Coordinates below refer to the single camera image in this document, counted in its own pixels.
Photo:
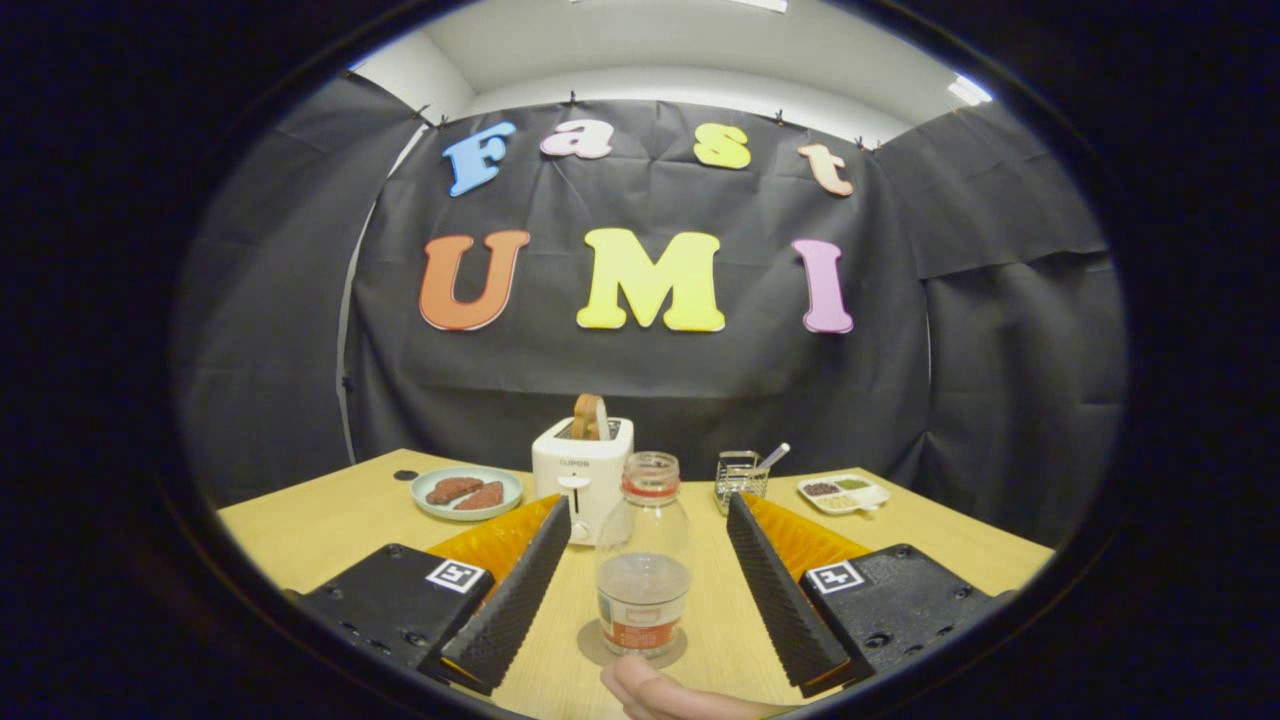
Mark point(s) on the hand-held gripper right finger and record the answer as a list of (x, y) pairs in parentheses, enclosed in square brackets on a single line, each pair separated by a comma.
[(775, 600)]

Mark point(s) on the small ceiling light panel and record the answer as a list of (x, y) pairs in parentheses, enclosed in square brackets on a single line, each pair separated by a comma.
[(970, 90)]

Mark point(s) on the clear juice bottle red label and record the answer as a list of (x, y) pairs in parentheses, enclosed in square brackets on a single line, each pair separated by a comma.
[(643, 590)]

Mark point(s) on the brown toast slice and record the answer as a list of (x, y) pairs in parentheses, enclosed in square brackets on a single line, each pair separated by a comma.
[(588, 415)]

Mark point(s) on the pale green plate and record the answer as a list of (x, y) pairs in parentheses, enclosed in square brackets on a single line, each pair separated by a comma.
[(435, 508)]

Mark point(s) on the brown meat piece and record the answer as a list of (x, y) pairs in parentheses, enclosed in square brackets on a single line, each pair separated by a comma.
[(452, 490), (482, 497)]

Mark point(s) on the long ceiling light panel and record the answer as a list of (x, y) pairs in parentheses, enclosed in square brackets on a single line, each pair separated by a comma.
[(762, 4)]

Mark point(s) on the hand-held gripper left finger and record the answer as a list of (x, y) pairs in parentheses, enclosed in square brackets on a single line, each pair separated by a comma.
[(520, 600)]

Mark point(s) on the round brown coaster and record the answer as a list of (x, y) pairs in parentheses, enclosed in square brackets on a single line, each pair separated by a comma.
[(590, 648)]

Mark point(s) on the wooden table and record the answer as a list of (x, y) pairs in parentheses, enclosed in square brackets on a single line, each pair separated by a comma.
[(330, 525)]

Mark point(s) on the white toaster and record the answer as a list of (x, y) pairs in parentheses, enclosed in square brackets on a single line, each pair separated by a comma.
[(580, 480)]

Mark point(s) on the white divided dish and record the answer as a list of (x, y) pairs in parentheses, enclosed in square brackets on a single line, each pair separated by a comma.
[(845, 493)]

